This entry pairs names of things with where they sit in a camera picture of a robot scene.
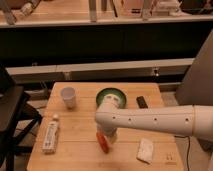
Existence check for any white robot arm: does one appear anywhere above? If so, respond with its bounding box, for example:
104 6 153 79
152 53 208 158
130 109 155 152
95 94 213 142

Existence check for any green bowl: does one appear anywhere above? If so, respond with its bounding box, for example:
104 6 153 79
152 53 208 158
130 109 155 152
96 87 127 108

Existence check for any white folded cloth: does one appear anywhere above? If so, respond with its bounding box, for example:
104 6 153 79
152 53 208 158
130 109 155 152
136 138 154 164

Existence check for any black rectangular block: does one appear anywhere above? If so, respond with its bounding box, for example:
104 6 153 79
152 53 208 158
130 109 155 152
136 96 148 108

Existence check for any white tube bottle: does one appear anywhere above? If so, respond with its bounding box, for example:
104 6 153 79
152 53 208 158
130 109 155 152
42 114 59 154

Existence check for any black chair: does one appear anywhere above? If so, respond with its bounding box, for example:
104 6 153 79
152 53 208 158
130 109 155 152
0 64 42 171

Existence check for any black cable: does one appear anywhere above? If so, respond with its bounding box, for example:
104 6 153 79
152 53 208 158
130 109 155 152
174 134 192 171

